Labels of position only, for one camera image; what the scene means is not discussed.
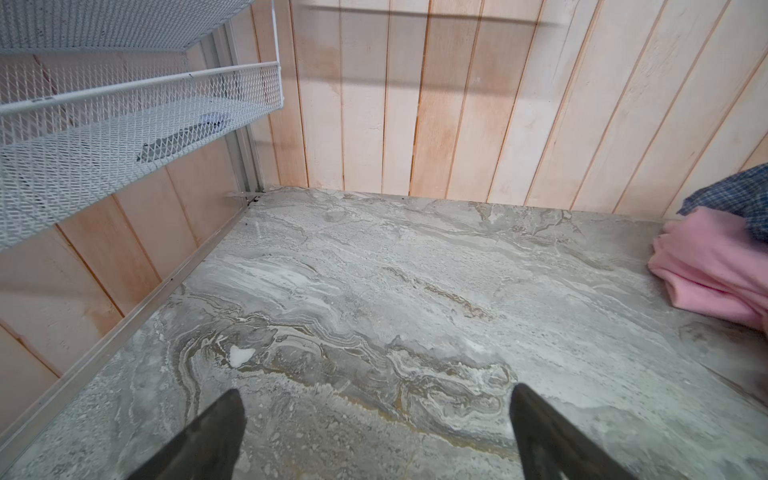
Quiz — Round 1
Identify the blue checkered cloth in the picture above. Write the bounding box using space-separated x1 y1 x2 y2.
677 163 767 242

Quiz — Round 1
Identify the pink cloth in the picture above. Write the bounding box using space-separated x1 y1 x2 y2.
648 207 767 333

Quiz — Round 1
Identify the dark item in shelf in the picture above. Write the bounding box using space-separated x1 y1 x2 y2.
136 112 231 163

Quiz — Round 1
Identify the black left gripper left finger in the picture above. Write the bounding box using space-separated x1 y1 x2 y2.
128 389 247 480

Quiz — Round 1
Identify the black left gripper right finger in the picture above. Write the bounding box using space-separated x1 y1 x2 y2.
509 383 634 480

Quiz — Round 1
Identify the white wire mesh shelf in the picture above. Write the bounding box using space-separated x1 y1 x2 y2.
1 1 285 249

